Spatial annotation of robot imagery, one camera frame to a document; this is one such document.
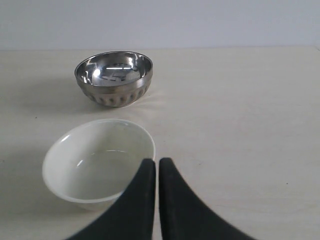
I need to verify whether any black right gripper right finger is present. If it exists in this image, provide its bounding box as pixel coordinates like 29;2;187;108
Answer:
159;157;253;240

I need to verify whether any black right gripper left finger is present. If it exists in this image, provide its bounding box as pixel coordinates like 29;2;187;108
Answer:
69;159;156;240

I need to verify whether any white ceramic patterned bowl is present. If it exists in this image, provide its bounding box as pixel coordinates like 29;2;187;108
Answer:
42;118;156;211

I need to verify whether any ribbed stainless steel bowl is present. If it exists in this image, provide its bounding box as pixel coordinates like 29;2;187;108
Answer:
74;51;153;108

